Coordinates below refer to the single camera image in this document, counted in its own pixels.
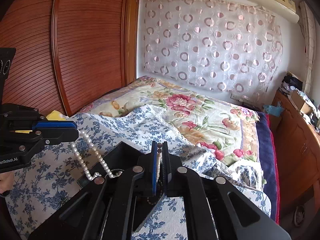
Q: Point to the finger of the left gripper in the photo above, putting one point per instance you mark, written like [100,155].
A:
[49,124]
[55,136]

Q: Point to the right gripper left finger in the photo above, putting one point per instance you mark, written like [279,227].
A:
[104,208]

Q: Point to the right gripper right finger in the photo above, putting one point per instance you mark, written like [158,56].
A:
[214,208]

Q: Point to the black square jewelry box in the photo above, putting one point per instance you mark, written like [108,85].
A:
[144,206]

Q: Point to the person's left hand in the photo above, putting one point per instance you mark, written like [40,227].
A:
[6,183]

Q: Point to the yellow plush toy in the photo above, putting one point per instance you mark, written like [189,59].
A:
[56,116]

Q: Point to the navy blue bed sheet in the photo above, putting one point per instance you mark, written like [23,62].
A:
[268,160]

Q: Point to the pink floral quilt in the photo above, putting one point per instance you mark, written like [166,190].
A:
[227,130]

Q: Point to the wooden side cabinet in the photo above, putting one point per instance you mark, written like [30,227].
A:
[297,149]

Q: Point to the blue plastic bag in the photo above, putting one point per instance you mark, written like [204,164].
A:
[273,110]

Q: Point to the cardboard box on cabinet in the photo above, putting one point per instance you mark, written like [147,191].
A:
[300,103]

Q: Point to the pink circle sheer curtain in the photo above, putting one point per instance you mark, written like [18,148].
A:
[213,44]

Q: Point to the beige patterned window curtain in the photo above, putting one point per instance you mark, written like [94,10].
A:
[309,31]

